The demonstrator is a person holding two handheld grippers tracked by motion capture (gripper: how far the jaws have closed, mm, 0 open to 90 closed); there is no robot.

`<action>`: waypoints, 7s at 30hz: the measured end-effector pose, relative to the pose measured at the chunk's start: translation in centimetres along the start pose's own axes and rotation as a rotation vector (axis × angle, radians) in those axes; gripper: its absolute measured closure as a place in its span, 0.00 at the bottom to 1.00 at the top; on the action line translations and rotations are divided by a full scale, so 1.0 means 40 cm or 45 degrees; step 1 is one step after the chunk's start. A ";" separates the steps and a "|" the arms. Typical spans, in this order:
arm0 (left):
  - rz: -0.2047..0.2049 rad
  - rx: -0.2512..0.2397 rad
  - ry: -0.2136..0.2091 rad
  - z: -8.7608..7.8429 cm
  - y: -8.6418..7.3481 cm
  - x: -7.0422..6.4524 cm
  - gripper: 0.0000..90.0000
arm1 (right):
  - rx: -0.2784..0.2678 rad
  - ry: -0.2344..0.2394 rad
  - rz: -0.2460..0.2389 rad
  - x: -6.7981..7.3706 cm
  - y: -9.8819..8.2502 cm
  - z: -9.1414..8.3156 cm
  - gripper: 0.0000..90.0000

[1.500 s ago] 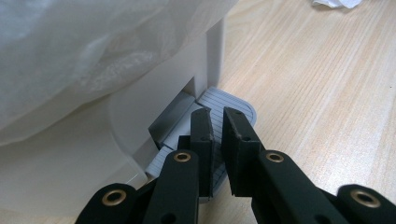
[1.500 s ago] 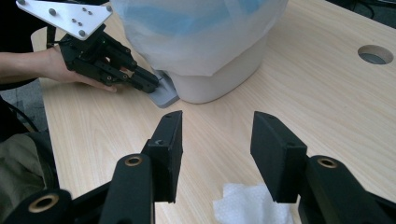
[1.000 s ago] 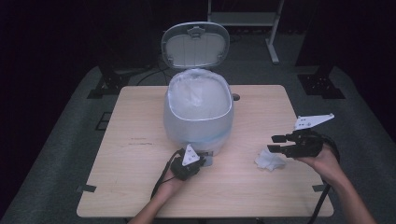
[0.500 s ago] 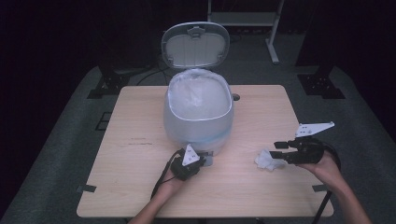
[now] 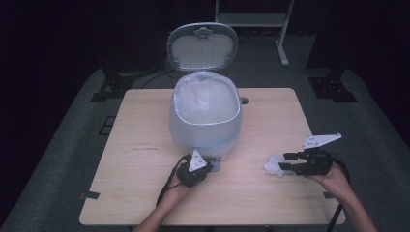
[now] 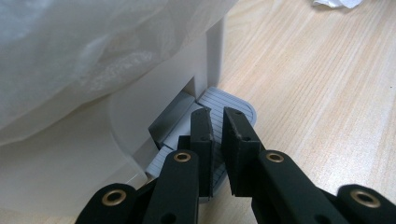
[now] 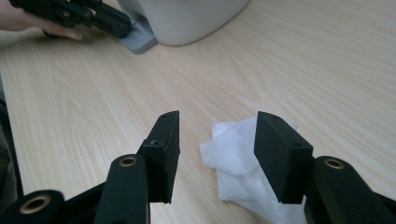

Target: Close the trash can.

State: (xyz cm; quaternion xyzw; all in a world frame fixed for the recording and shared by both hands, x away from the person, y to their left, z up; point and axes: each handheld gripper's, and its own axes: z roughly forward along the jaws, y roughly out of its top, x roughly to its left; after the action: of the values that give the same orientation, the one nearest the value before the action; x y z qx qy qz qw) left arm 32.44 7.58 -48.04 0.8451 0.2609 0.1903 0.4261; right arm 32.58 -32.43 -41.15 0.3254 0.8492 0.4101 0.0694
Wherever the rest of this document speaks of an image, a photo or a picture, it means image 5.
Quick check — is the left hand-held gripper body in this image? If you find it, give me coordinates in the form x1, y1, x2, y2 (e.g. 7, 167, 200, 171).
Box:
176, 148, 214, 189

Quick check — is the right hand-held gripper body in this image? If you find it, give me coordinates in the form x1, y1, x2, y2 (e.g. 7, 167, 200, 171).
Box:
297, 132, 343, 177

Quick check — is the white tissue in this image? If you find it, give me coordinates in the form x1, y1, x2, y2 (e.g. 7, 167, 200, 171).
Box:
263, 153, 288, 179

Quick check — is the white pedal trash bin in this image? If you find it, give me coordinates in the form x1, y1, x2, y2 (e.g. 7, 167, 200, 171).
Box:
165, 21, 243, 172

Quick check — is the person's left hand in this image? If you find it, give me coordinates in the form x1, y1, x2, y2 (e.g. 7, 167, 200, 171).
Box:
161, 178, 193, 208

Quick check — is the person's right hand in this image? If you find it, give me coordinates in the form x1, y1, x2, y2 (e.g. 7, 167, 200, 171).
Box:
308, 161, 351, 201

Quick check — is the translucent plastic bin bag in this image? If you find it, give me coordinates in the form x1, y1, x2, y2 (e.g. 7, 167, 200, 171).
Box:
169, 71, 243, 156

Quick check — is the black stand base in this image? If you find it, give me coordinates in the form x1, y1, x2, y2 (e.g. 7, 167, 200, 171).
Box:
89, 67, 137, 103
307, 67, 359, 103

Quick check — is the floor socket box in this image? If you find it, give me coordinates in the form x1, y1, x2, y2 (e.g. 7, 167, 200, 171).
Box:
98, 115, 117, 136

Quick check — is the white metal stand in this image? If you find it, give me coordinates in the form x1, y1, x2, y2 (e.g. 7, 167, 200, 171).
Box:
214, 0, 296, 68

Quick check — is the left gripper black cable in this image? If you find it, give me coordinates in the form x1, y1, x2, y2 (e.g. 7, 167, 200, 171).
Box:
156, 153, 191, 208

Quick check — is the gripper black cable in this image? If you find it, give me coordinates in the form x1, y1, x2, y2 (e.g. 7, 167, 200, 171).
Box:
326, 154, 352, 232
156, 153, 191, 208

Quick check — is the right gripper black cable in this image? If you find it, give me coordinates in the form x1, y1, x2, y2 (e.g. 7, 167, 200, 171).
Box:
326, 154, 352, 232

